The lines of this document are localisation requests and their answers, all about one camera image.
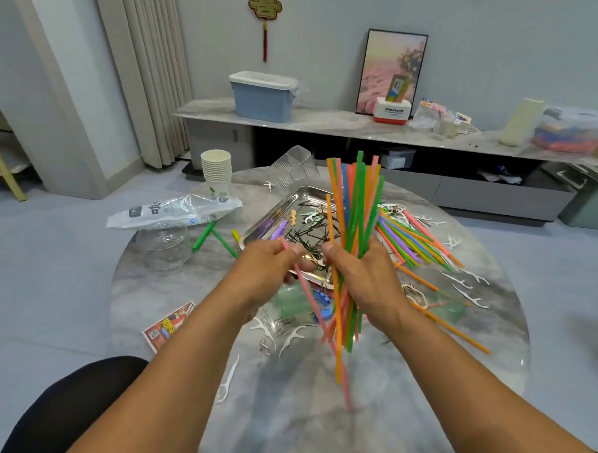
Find person's right hand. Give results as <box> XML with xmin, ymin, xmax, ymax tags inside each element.
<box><xmin>319</xmin><ymin>235</ymin><xmax>418</xmax><ymax>339</ymax></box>

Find person's left hand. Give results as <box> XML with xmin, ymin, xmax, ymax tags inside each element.
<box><xmin>216</xmin><ymin>235</ymin><xmax>302</xmax><ymax>324</ymax></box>

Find pile of floss picks and clips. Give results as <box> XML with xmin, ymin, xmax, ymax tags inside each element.
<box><xmin>272</xmin><ymin>208</ymin><xmax>345</xmax><ymax>277</ymax></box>

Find pile of colourful straws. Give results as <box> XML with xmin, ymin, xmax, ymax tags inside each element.
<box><xmin>185</xmin><ymin>145</ymin><xmax>501</xmax><ymax>416</ymax></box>

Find metal tray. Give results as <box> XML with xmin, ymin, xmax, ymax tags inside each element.
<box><xmin>242</xmin><ymin>182</ymin><xmax>381</xmax><ymax>292</ymax></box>

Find colourful matchbox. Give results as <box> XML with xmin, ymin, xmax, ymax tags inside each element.
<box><xmin>141</xmin><ymin>298</ymin><xmax>198</xmax><ymax>356</ymax></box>

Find group of white paper cups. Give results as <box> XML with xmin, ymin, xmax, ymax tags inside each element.
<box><xmin>199</xmin><ymin>148</ymin><xmax>234</xmax><ymax>199</ymax></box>

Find person's left forearm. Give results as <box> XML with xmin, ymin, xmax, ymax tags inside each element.
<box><xmin>66</xmin><ymin>283</ymin><xmax>263</xmax><ymax>453</ymax></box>

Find person's right forearm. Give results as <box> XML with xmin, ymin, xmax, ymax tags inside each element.
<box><xmin>373</xmin><ymin>301</ymin><xmax>598</xmax><ymax>453</ymax></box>

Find translucent green plastic cup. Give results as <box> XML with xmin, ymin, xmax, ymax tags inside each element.
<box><xmin>275</xmin><ymin>282</ymin><xmax>320</xmax><ymax>322</ymax></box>

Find pale green plastic lid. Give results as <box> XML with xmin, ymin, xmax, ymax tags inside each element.
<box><xmin>435</xmin><ymin>297</ymin><xmax>470</xmax><ymax>324</ymax></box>

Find clear round plastic bowl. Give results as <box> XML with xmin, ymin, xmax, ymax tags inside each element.
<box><xmin>139</xmin><ymin>229</ymin><xmax>196</xmax><ymax>273</ymax></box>

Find clear printed plastic bag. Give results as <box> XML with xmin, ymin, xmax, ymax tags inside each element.
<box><xmin>106</xmin><ymin>189</ymin><xmax>244</xmax><ymax>235</ymax></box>

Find clear ribbed organizer box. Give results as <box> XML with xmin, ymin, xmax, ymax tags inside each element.
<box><xmin>271</xmin><ymin>144</ymin><xmax>320</xmax><ymax>189</ymax></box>

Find white box in cabinet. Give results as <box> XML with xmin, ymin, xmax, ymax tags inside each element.
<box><xmin>381</xmin><ymin>148</ymin><xmax>417</xmax><ymax>172</ymax></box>

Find loose papers in cabinet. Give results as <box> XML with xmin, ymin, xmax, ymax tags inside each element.
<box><xmin>478</xmin><ymin>167</ymin><xmax>523</xmax><ymax>186</ymax></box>

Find grey cabinet with marble top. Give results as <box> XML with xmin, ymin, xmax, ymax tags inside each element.
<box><xmin>168</xmin><ymin>96</ymin><xmax>597</xmax><ymax>228</ymax></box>

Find blue storage box white lid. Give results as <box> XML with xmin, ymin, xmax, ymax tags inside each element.
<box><xmin>227</xmin><ymin>71</ymin><xmax>300</xmax><ymax>124</ymax></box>

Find white and red small box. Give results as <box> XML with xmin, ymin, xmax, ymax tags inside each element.
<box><xmin>373</xmin><ymin>97</ymin><xmax>413</xmax><ymax>125</ymax></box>

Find clear bag of snacks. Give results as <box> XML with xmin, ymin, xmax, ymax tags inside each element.
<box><xmin>412</xmin><ymin>98</ymin><xmax>446</xmax><ymax>131</ymax></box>

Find small colourful box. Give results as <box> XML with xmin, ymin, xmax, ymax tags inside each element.
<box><xmin>388</xmin><ymin>76</ymin><xmax>412</xmax><ymax>101</ymax></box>

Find cream paper roll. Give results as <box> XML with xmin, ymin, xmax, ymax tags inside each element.
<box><xmin>498</xmin><ymin>97</ymin><xmax>545</xmax><ymax>149</ymax></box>

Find framed pink picture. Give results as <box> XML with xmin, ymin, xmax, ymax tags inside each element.
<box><xmin>356</xmin><ymin>29</ymin><xmax>430</xmax><ymax>119</ymax></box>

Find grey green storage bin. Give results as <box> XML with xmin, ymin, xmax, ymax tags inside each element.
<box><xmin>541</xmin><ymin>160</ymin><xmax>598</xmax><ymax>233</ymax></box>

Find beige curtain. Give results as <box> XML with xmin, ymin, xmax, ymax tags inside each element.
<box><xmin>82</xmin><ymin>0</ymin><xmax>199</xmax><ymax>171</ymax></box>

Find clear storage box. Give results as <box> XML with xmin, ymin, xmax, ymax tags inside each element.
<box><xmin>532</xmin><ymin>106</ymin><xmax>598</xmax><ymax>156</ymax></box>

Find red gold wall hanging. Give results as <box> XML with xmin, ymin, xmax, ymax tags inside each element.
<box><xmin>247</xmin><ymin>0</ymin><xmax>285</xmax><ymax>63</ymax></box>

